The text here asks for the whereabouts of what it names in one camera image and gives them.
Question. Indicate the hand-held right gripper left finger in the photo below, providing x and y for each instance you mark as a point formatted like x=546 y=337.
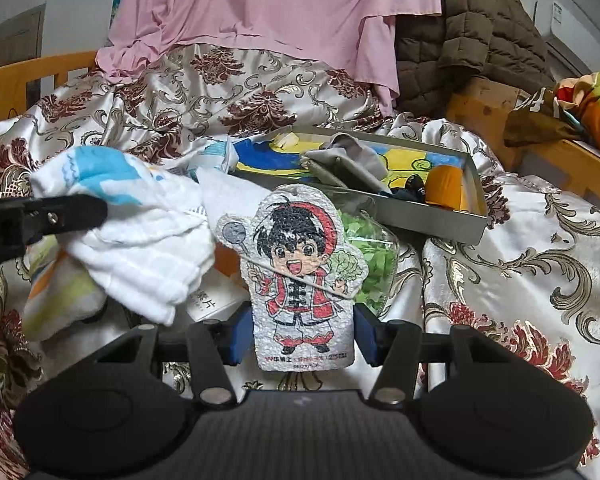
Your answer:
x=240 y=340

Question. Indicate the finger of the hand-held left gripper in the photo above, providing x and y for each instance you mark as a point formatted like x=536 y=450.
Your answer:
x=65 y=215

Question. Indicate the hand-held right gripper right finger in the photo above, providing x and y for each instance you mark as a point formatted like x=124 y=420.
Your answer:
x=367 y=340

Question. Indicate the cartoon boy sponge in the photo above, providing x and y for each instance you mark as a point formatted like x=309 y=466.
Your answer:
x=300 y=280

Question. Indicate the white whale print towel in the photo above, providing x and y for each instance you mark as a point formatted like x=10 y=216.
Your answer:
x=145 y=255

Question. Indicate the metal box with crayon drawing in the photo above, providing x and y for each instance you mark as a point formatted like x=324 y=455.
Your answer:
x=430 y=225

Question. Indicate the black printed cloth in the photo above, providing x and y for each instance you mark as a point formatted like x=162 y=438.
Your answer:
x=405 y=194

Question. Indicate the orange rubber cup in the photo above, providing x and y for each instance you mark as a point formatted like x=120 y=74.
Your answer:
x=447 y=187

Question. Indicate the clear bag of green pieces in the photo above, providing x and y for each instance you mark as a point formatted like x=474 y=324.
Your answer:
x=375 y=260

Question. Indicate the white folded cloth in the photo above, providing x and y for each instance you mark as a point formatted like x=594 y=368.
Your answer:
x=230 y=200

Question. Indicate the floral satin blanket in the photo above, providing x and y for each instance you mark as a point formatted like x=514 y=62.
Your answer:
x=530 y=270

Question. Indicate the grey framed panel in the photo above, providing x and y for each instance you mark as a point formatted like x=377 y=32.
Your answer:
x=10 y=35

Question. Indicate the cream foam piece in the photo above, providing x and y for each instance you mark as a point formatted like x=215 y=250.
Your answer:
x=286 y=140

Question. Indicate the pink hanging cloth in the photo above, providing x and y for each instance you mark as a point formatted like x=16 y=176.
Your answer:
x=280 y=5

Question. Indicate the multicoloured patterned cloth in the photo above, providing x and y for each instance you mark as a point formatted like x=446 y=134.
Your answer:
x=595 y=105

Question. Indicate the brown quilted jacket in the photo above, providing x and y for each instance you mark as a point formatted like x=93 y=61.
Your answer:
x=480 y=25

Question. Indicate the white air conditioner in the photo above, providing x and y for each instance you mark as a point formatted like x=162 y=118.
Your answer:
x=580 y=35

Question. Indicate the wooden bed rail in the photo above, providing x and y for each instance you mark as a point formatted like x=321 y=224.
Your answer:
x=25 y=67

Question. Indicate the wooden bed frame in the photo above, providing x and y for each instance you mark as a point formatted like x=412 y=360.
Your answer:
x=485 y=110

